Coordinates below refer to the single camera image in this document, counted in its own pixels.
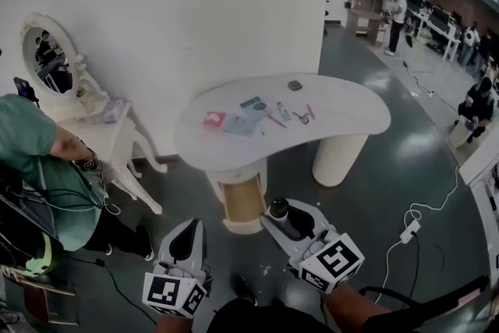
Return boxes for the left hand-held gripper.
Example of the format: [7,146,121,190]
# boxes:
[142,218,214,319]

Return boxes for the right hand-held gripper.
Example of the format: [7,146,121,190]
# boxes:
[260,200,366,294]

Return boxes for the red pen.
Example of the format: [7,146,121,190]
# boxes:
[264,113,288,129]

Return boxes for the blue packets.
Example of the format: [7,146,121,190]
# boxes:
[221,113,257,138]

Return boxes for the red packet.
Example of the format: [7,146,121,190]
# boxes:
[203,111,227,131]

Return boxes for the dark rectangular strip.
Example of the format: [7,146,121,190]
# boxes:
[239,96,266,110]

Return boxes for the person's left forearm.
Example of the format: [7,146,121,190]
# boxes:
[151,314,196,333]

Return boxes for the person's right forearm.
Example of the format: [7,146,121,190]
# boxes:
[321,282,391,333]

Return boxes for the white curved table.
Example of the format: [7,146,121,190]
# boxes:
[171,72,392,236]

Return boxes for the person's black shoe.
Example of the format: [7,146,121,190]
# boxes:
[229,272,258,306]

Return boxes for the person's black clothing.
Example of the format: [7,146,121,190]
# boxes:
[204,296,332,333]

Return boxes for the ornate white vanity with mirror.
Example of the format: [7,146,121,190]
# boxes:
[19,11,169,215]

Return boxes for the purple packets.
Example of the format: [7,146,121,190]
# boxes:
[99,99,125,125]

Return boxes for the wooden chair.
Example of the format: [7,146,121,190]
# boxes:
[0,264,79,327]

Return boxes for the grey and black equipment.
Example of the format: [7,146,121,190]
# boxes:
[358,275,499,333]

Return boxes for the white stool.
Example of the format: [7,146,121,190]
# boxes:
[448,116,475,148]

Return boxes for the white cabinet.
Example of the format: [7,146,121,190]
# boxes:
[458,151,499,274]

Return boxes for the wooden shelf desk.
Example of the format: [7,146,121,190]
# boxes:
[345,0,389,48]

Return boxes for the row of office desks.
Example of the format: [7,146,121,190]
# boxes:
[405,0,463,63]

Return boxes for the white power strip with cable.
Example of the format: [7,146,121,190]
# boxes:
[373,163,461,303]

